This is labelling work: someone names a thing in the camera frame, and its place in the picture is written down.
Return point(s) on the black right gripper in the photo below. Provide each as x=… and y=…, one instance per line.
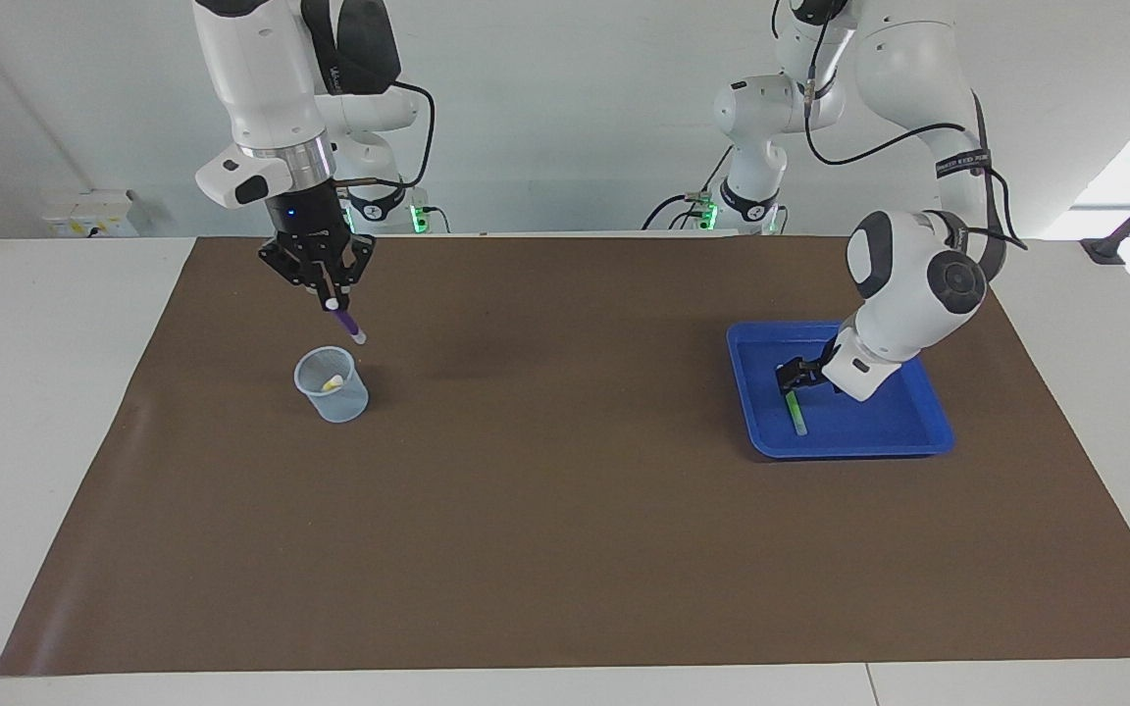
x=305, y=221

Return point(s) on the brown table mat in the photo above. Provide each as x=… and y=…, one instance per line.
x=565, y=549

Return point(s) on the white wall socket box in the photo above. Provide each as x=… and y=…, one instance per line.
x=84, y=214

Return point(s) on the green marker pen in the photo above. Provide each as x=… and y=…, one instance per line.
x=797, y=414

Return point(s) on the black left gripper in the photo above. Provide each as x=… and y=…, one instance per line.
x=825, y=365

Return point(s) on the purple marker pen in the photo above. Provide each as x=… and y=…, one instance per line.
x=347, y=322

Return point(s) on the translucent plastic cup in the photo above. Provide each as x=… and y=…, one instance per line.
x=334, y=402

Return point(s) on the blue plastic tray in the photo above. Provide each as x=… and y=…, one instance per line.
x=879, y=422

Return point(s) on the yellow marker pen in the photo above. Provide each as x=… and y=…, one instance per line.
x=332, y=383

